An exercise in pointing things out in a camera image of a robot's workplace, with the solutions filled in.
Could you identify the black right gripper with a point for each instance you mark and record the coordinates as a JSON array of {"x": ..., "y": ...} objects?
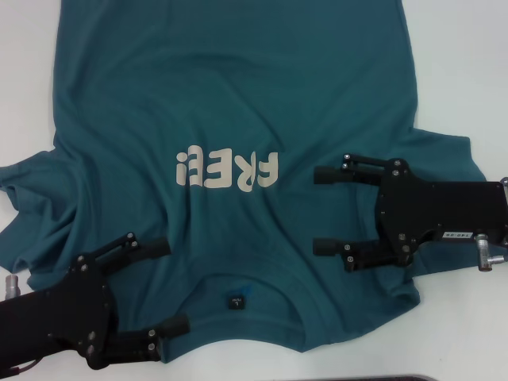
[{"x": 436, "y": 206}]

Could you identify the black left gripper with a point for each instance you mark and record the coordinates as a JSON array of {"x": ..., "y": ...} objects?
[{"x": 59, "y": 313}]

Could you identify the teal blue FREE print T-shirt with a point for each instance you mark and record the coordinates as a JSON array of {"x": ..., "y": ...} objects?
[{"x": 238, "y": 99}]

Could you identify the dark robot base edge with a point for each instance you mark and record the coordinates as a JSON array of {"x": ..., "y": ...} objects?
[{"x": 393, "y": 378}]

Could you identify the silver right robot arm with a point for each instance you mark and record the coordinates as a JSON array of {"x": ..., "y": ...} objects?
[{"x": 505, "y": 183}]

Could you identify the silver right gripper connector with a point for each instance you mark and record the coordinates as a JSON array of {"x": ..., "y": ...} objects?
[{"x": 490, "y": 258}]

